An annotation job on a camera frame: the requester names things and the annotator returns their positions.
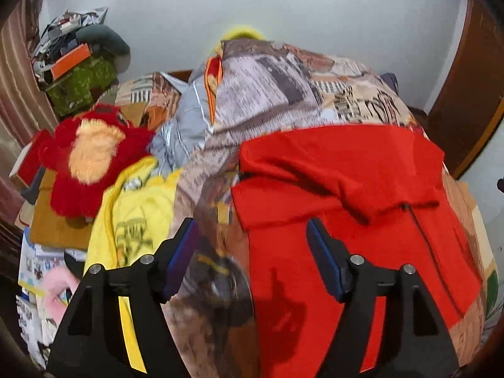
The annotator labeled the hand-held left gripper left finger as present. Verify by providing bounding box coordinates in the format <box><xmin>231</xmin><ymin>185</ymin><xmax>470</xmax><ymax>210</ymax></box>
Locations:
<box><xmin>47</xmin><ymin>217</ymin><xmax>199</xmax><ymax>378</ymax></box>

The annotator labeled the pile of papers and bags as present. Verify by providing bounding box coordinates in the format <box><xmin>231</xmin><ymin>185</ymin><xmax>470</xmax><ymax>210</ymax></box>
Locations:
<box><xmin>31</xmin><ymin>7</ymin><xmax>109</xmax><ymax>83</ymax></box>

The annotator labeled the brown striped curtain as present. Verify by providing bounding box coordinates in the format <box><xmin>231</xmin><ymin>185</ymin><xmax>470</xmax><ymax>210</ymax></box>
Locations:
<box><xmin>0</xmin><ymin>0</ymin><xmax>60</xmax><ymax>190</ymax></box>

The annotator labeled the yellow plush item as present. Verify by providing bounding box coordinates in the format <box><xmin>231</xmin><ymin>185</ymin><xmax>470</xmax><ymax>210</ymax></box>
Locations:
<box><xmin>213</xmin><ymin>26</ymin><xmax>269</xmax><ymax>54</ymax></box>

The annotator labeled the printed patchwork quilt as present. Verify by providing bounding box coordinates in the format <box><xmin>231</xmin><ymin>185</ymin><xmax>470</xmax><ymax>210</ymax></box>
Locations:
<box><xmin>114</xmin><ymin>39</ymin><xmax>499</xmax><ymax>378</ymax></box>

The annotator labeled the grey cushion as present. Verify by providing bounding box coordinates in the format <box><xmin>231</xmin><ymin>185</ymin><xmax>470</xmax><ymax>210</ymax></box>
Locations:
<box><xmin>77</xmin><ymin>25</ymin><xmax>131</xmax><ymax>75</ymax></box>

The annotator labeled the orange box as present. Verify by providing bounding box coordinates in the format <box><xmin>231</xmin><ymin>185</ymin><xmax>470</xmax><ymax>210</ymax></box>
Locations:
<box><xmin>50</xmin><ymin>43</ymin><xmax>91</xmax><ymax>80</ymax></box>

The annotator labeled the red zip jacket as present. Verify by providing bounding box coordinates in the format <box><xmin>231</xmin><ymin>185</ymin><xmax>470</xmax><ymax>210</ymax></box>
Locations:
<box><xmin>230</xmin><ymin>124</ymin><xmax>484</xmax><ymax>378</ymax></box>

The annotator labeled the pink plush toy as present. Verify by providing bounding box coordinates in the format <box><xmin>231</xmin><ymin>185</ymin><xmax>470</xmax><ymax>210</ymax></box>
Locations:
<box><xmin>41</xmin><ymin>266</ymin><xmax>81</xmax><ymax>324</ymax></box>

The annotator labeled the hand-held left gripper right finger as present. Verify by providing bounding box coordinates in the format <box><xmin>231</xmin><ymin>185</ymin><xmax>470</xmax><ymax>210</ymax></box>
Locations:
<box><xmin>306</xmin><ymin>217</ymin><xmax>461</xmax><ymax>378</ymax></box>

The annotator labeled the brown wooden door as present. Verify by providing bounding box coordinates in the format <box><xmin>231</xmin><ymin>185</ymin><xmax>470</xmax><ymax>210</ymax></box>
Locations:
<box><xmin>427</xmin><ymin>0</ymin><xmax>504</xmax><ymax>179</ymax></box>

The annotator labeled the printed white box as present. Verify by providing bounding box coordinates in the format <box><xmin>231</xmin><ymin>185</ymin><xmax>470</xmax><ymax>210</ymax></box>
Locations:
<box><xmin>18</xmin><ymin>228</ymin><xmax>69</xmax><ymax>298</ymax></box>

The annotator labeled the red box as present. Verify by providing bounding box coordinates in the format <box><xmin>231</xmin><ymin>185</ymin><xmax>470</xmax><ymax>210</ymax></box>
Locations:
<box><xmin>9</xmin><ymin>130</ymin><xmax>54</xmax><ymax>187</ymax></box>

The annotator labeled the yellow printed shirt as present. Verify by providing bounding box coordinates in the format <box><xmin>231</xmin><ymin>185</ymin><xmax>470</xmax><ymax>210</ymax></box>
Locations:
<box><xmin>86</xmin><ymin>155</ymin><xmax>185</xmax><ymax>375</ymax></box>

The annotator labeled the green patterned box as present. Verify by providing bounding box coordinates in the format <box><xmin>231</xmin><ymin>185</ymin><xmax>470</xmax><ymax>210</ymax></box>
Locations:
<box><xmin>44</xmin><ymin>57</ymin><xmax>119</xmax><ymax>117</ymax></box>

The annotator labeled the grey striped pillow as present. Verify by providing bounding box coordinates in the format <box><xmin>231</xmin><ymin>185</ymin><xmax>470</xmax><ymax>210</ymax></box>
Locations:
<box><xmin>149</xmin><ymin>81</ymin><xmax>216</xmax><ymax>171</ymax></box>

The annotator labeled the brown cardboard box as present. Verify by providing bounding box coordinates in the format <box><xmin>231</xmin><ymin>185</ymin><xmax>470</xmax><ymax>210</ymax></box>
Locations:
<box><xmin>29</xmin><ymin>169</ymin><xmax>97</xmax><ymax>250</ymax></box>

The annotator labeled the red and orange plush toy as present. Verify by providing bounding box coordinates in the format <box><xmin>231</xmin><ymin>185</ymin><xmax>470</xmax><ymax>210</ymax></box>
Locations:
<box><xmin>37</xmin><ymin>103</ymin><xmax>156</xmax><ymax>219</ymax></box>

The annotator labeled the dark blue bag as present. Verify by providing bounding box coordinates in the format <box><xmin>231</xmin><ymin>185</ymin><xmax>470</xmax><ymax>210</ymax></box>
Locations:
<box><xmin>380</xmin><ymin>73</ymin><xmax>400</xmax><ymax>95</ymax></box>

